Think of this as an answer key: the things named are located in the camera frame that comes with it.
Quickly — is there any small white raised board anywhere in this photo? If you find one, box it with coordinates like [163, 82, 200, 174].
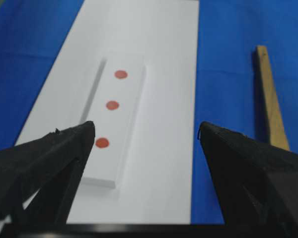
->
[82, 52, 146, 189]

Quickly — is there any large white foam board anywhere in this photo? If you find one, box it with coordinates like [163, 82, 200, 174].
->
[17, 0, 199, 224]

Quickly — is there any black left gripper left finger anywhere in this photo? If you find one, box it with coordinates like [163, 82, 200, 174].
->
[0, 121, 95, 238]

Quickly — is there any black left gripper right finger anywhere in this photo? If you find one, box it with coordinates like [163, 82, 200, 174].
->
[198, 121, 298, 238]

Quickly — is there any blue table mat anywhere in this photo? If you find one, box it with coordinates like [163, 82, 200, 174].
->
[0, 0, 298, 224]

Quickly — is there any wooden mallet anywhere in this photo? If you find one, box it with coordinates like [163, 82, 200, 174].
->
[255, 45, 290, 151]

